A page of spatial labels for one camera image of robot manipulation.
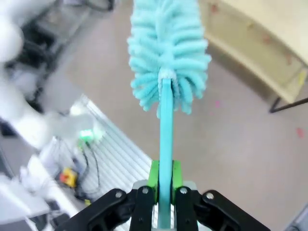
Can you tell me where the aluminium profile frame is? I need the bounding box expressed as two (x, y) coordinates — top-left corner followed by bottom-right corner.
(51, 93), (160, 231)

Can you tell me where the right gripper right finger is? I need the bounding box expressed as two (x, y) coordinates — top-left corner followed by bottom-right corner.
(171, 159), (270, 231)

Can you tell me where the yellow red emergency stop button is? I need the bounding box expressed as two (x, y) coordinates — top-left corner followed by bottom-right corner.
(59, 167), (79, 187)

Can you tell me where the thin black cable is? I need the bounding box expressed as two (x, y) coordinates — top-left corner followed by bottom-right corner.
(80, 141), (101, 201)

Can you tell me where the wooden shelf with black frame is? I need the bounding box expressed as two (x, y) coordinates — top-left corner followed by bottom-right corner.
(199, 0), (308, 114)

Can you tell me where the turquoise chenille duster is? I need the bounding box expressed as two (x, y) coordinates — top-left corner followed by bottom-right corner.
(127, 0), (213, 230)

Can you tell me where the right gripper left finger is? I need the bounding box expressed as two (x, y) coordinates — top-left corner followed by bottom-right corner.
(55, 160), (160, 231)

